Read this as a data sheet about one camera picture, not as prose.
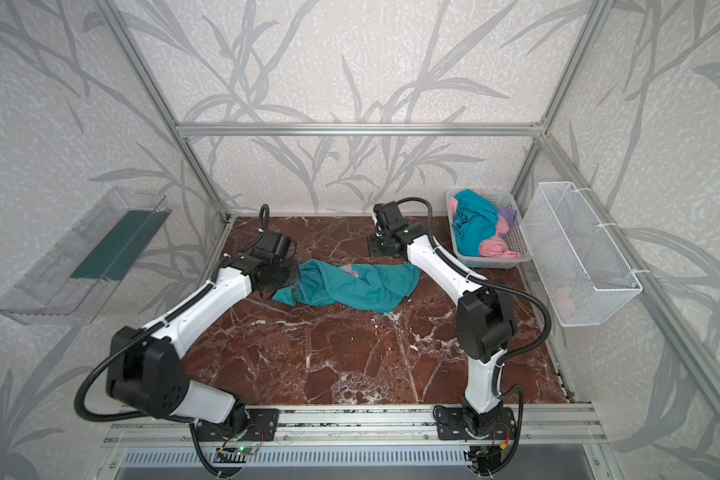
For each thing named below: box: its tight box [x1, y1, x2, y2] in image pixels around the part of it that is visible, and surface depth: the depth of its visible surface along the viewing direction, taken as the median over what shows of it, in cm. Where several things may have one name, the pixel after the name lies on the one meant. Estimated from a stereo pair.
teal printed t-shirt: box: [272, 259, 421, 313], surface depth 98 cm
